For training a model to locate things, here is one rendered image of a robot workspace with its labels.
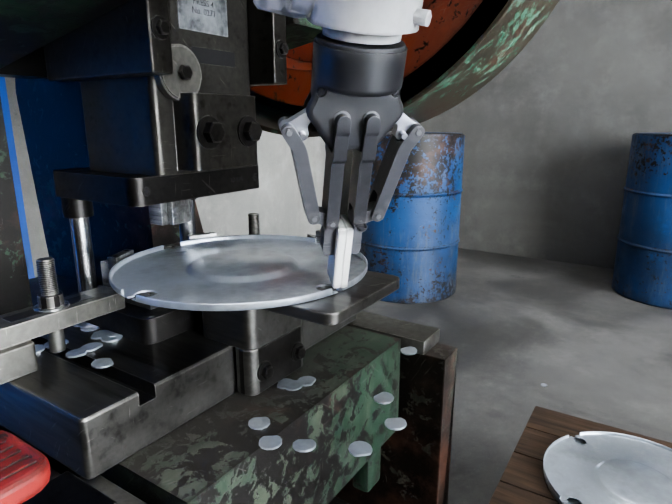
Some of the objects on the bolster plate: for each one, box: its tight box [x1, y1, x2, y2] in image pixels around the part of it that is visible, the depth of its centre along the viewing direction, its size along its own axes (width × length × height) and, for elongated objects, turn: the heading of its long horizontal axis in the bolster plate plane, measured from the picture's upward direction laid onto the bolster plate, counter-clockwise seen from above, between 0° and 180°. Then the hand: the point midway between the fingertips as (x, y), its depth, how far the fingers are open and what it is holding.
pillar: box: [69, 217, 98, 293], centre depth 63 cm, size 2×2×14 cm
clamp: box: [0, 257, 125, 385], centre depth 54 cm, size 6×17×10 cm, turn 147°
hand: (339, 251), depth 52 cm, fingers closed
